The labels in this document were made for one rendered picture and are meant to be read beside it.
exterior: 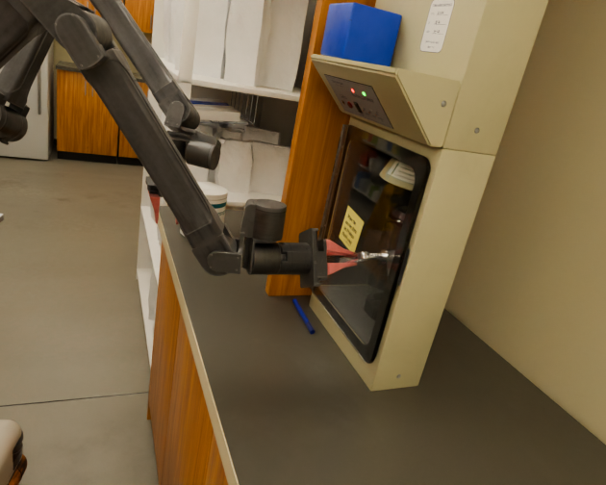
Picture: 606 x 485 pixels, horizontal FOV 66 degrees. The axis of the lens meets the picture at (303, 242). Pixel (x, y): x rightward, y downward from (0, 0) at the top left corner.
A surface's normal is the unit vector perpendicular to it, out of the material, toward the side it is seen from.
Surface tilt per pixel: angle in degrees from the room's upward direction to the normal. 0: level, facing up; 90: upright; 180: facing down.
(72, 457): 0
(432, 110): 90
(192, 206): 81
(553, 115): 90
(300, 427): 0
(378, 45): 90
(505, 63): 90
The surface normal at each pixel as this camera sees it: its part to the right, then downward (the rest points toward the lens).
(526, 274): -0.91, -0.03
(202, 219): 0.04, 0.12
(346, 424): 0.18, -0.92
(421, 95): 0.36, 0.40
